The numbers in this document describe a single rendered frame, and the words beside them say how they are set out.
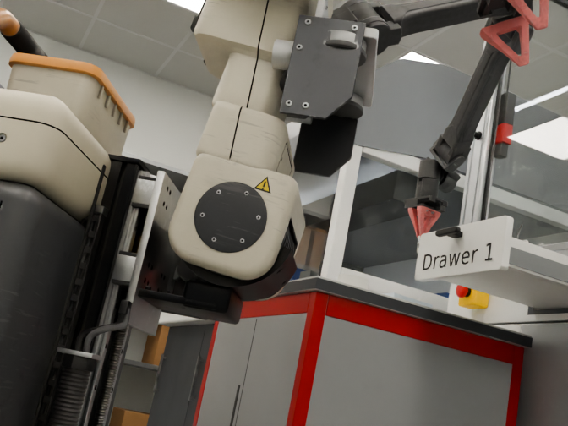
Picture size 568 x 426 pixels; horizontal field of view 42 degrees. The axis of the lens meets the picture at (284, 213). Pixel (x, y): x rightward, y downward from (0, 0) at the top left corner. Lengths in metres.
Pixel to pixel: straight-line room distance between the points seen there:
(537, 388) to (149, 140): 4.44
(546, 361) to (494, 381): 0.13
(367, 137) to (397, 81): 0.25
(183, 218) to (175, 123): 4.90
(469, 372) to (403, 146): 1.05
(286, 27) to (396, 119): 1.43
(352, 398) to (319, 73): 0.75
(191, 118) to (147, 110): 0.36
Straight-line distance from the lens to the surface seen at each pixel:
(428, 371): 1.68
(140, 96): 5.93
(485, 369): 1.78
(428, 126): 2.65
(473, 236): 1.57
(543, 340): 1.86
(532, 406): 1.85
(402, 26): 1.55
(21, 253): 0.96
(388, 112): 2.57
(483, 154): 2.23
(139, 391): 5.64
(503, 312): 1.98
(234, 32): 1.19
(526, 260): 1.55
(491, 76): 1.81
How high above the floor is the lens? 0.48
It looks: 15 degrees up
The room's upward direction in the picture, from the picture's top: 11 degrees clockwise
